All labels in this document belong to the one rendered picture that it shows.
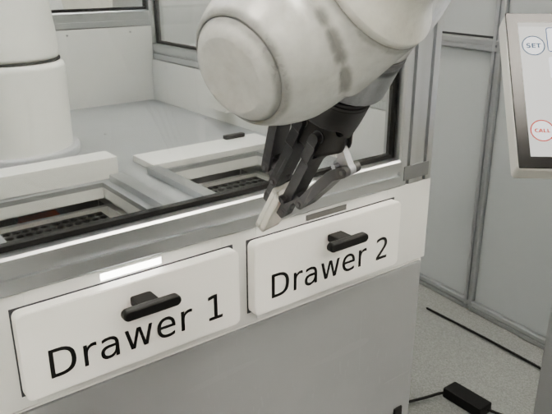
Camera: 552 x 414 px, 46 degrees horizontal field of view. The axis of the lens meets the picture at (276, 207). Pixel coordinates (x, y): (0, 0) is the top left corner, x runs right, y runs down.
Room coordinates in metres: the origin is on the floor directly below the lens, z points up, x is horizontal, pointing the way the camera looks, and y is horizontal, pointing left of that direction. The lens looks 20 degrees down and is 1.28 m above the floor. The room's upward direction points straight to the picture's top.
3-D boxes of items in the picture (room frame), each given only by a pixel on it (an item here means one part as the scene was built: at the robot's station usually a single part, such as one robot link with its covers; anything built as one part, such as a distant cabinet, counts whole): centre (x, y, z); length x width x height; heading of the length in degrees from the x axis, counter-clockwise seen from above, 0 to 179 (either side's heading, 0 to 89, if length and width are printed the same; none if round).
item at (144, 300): (0.69, 0.15, 0.91); 0.07 x 0.04 x 0.01; 128
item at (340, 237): (0.88, -0.10, 0.91); 0.07 x 0.04 x 0.01; 128
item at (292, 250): (0.90, -0.08, 0.87); 0.29 x 0.02 x 0.11; 128
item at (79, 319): (0.71, 0.17, 0.87); 0.29 x 0.02 x 0.11; 128
